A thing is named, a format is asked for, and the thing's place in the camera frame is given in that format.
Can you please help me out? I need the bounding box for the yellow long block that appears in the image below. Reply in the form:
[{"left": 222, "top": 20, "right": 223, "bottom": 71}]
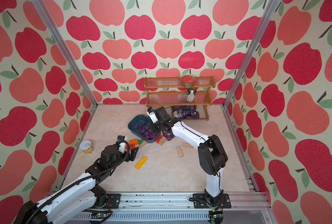
[{"left": 135, "top": 156, "right": 148, "bottom": 170}]

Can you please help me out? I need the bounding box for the orange block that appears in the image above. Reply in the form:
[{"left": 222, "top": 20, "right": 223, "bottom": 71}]
[{"left": 129, "top": 139, "right": 139, "bottom": 146}]

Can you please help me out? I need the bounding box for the yellow tin can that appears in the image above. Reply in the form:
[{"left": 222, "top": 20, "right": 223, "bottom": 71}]
[{"left": 79, "top": 140, "right": 95, "bottom": 154}]

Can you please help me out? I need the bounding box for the red round tin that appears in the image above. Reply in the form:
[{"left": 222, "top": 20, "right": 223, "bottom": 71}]
[{"left": 181, "top": 75, "right": 196, "bottom": 88}]

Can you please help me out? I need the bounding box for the wooden three-tier shelf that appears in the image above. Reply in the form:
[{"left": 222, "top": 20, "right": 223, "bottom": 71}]
[{"left": 144, "top": 77, "right": 215, "bottom": 120}]

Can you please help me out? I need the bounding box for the left aluminium frame post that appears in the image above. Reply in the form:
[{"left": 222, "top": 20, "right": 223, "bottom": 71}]
[{"left": 31, "top": 0, "right": 98, "bottom": 108}]

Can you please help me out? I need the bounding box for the right aluminium frame post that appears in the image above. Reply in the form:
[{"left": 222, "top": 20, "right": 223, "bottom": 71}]
[{"left": 222, "top": 0, "right": 281, "bottom": 108}]

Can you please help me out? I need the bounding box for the natural wood triangle block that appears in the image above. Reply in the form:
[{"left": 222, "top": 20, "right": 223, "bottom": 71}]
[{"left": 139, "top": 141, "right": 148, "bottom": 148}]

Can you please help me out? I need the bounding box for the red arch block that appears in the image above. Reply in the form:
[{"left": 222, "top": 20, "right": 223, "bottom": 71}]
[{"left": 155, "top": 135, "right": 163, "bottom": 144}]

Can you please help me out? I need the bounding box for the natural wood flat block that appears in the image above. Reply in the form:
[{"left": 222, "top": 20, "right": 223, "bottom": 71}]
[{"left": 182, "top": 142, "right": 193, "bottom": 148}]

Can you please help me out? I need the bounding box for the aluminium frame post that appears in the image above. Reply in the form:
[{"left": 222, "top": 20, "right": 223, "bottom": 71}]
[
  {"left": 31, "top": 0, "right": 98, "bottom": 108},
  {"left": 222, "top": 0, "right": 281, "bottom": 108}
]

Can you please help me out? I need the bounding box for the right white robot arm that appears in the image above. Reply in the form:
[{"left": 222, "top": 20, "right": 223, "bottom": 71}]
[{"left": 147, "top": 106, "right": 228, "bottom": 209}]

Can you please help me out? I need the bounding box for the teal plastic storage bin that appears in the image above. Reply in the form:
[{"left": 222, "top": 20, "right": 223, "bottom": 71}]
[{"left": 128, "top": 114, "right": 161, "bottom": 143}]

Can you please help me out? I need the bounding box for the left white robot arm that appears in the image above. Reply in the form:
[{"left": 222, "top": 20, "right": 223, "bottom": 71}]
[{"left": 14, "top": 141, "right": 139, "bottom": 224}]

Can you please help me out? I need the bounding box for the purple snack bag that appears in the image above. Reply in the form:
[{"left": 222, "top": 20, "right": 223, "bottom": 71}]
[{"left": 171, "top": 105, "right": 200, "bottom": 119}]

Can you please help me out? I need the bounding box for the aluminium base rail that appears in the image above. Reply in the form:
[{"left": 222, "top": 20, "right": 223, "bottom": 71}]
[{"left": 34, "top": 191, "right": 276, "bottom": 224}]

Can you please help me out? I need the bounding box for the natural wood long block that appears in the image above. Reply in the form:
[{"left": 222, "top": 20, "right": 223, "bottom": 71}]
[{"left": 176, "top": 146, "right": 184, "bottom": 157}]

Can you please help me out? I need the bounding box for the natural wood short block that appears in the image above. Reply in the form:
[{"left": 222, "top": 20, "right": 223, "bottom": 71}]
[{"left": 159, "top": 136, "right": 167, "bottom": 146}]

